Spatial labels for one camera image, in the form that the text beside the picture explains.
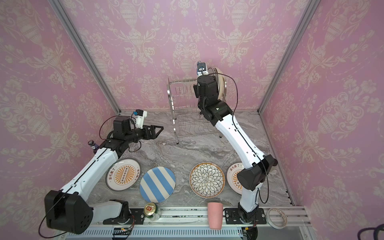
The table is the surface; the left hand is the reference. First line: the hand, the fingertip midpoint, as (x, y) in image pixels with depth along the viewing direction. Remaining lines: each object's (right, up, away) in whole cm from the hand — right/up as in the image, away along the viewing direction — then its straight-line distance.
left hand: (158, 128), depth 78 cm
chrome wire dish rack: (+13, +6, +32) cm, 35 cm away
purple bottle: (-35, -10, +2) cm, 36 cm away
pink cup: (+29, -39, -7) cm, 50 cm away
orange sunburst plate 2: (+41, -29, +9) cm, 51 cm away
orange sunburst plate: (-23, -28, +10) cm, 37 cm away
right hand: (+26, +23, -9) cm, 36 cm away
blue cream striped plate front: (-2, -32, +7) cm, 33 cm away
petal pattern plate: (+26, -30, +7) cm, 40 cm away
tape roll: (+56, -45, -7) cm, 72 cm away
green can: (0, -37, -11) cm, 38 cm away
